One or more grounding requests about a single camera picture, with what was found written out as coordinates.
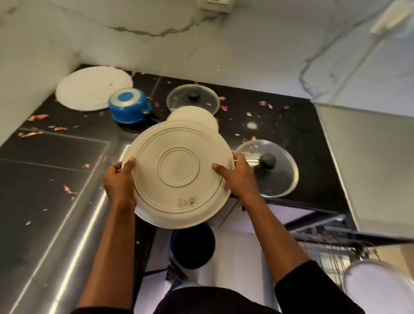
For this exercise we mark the person's right hand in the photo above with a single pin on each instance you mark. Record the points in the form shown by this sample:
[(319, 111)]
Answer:
[(241, 181)]

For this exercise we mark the person's left hand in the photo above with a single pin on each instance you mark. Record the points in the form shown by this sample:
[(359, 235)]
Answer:
[(118, 184)]

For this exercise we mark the person's left thumb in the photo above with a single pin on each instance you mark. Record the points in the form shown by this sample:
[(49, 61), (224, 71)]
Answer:
[(128, 164)]

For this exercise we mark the person's right thumb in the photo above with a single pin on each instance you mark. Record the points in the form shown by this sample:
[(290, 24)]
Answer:
[(220, 170)]

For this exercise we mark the large beige ribbed plate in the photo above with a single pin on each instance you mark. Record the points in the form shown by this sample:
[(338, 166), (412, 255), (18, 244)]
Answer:
[(181, 168)]

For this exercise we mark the person's right forearm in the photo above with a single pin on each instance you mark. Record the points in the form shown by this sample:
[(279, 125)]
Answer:
[(278, 236)]

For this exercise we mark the person's left forearm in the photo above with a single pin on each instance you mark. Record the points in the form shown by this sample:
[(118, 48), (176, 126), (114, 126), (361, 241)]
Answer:
[(108, 255)]

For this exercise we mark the large glass lid black knob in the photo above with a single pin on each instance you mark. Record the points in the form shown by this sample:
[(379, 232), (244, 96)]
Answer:
[(275, 174)]

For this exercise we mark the blue cooking pot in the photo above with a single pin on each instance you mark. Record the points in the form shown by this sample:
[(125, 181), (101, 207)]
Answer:
[(129, 106)]

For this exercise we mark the small beige plate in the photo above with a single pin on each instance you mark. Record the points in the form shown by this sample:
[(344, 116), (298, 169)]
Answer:
[(194, 114)]

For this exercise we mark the small glass lid black knob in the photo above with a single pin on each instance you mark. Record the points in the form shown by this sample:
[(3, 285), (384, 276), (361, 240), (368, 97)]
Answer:
[(194, 97)]

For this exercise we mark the dark blue bucket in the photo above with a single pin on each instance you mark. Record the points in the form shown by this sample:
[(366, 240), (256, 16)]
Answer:
[(193, 246)]

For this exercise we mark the white round plate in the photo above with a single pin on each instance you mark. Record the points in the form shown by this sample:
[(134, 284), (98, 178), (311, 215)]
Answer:
[(89, 87)]

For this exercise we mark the scattered onion peel scraps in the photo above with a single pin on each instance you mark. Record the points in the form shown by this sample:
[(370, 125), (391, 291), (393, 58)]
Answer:
[(38, 117)]

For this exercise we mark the stainless steel sink unit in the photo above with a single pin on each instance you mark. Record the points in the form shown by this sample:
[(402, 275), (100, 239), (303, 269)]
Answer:
[(375, 168)]

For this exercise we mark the black shirt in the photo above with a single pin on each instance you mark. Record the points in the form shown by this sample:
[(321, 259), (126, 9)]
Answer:
[(323, 291)]

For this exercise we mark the clear glass lid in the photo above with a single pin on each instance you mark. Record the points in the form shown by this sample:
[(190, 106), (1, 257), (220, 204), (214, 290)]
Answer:
[(378, 288)]

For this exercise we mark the white wall socket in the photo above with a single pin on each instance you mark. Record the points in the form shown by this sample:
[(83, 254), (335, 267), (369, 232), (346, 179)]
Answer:
[(216, 5)]

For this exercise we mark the white wall fixture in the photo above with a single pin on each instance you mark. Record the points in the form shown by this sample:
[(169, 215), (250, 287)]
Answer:
[(389, 20)]

